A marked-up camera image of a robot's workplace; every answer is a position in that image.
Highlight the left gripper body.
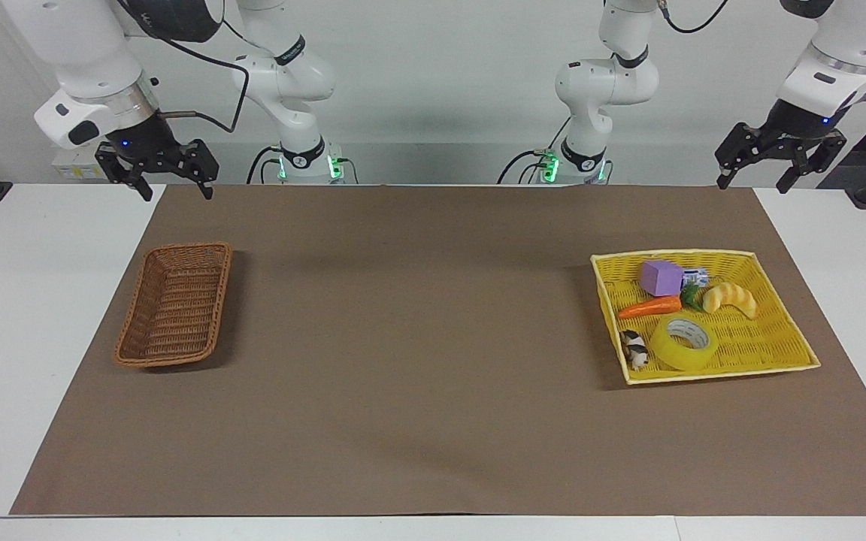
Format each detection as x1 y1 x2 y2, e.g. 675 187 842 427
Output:
759 98 830 152

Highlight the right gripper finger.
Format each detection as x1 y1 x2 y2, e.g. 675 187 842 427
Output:
95 146 155 201
177 138 221 200

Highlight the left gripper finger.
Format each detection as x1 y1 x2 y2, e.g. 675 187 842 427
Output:
714 122 777 190
775 131 848 195

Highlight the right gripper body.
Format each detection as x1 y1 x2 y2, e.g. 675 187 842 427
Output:
104 110 187 171

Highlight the brown wicker basket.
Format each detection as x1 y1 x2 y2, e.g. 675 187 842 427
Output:
113 241 234 369

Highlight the yellow woven basket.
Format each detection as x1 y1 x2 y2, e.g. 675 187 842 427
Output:
590 249 822 386

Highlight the yellow tape roll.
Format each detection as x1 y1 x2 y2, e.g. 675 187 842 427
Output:
648 314 721 373

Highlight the yellow toy croissant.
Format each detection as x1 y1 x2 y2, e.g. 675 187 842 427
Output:
701 282 759 321

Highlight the purple cube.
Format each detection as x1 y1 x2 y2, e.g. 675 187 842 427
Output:
639 259 686 299

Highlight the orange toy carrot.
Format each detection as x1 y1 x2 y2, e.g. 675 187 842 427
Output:
617 283 705 320

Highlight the black white toy animal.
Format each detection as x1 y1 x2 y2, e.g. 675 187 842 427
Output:
619 329 651 370

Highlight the black cable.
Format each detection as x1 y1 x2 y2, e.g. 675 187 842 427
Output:
246 146 284 186
497 116 574 186
116 0 251 134
657 0 731 35

